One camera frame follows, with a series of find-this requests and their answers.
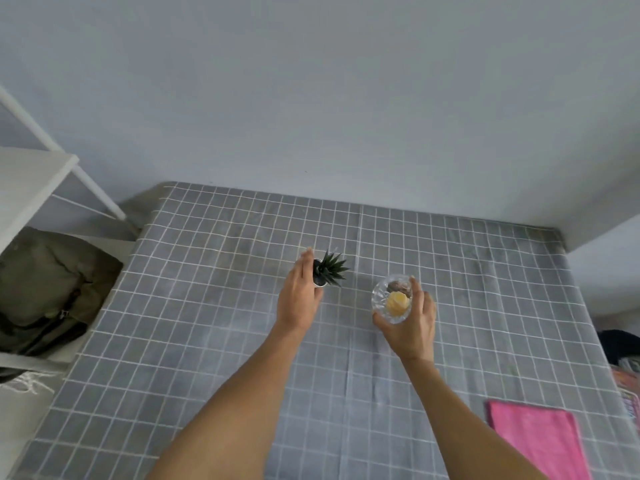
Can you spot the person's right hand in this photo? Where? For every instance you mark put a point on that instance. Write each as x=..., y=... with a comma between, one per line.
x=415, y=329

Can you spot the person's left hand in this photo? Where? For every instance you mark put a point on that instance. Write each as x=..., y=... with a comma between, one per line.
x=295, y=299

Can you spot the person's right thumb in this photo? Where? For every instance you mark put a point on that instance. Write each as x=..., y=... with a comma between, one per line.
x=383, y=320

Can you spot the person's left thumb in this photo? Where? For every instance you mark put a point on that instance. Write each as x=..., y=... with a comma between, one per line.
x=318, y=293

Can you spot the clear glass bowl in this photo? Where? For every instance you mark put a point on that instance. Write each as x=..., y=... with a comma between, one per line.
x=380, y=294

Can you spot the small potted succulent plant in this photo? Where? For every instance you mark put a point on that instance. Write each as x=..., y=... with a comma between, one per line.
x=331, y=268

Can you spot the person's right forearm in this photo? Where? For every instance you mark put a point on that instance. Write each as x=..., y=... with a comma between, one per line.
x=460, y=424

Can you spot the person's left forearm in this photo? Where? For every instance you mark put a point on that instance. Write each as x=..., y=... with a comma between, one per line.
x=235, y=404

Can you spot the yellow round food piece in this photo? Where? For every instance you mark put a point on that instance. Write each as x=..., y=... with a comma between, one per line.
x=397, y=303

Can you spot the brown round food piece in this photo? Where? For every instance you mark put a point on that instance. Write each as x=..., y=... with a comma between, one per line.
x=398, y=286

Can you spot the grey checked tablecloth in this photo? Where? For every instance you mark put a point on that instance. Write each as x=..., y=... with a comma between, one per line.
x=200, y=304

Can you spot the pink cloth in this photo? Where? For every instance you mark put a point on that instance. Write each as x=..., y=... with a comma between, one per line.
x=535, y=439

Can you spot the black bag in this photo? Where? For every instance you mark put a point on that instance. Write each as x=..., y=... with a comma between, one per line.
x=622, y=347

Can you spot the colourful printed packet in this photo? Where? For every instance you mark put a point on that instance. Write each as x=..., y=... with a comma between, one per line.
x=631, y=394

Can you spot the olive green backpack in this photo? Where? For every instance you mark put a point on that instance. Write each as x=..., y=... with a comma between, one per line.
x=45, y=289

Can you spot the white shelf rack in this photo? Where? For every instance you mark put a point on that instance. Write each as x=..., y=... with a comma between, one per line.
x=30, y=179

